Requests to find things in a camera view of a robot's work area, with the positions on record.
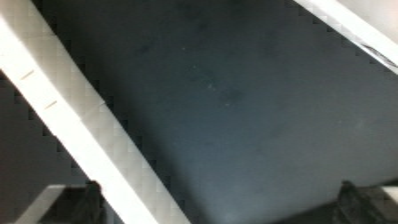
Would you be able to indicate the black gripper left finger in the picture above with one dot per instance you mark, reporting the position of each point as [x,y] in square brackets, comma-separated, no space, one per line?
[70,204]

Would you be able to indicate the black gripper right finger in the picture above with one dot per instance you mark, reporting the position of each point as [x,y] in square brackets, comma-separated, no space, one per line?
[367,205]

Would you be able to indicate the white U-shaped fence frame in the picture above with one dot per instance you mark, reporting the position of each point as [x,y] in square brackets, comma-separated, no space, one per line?
[219,99]

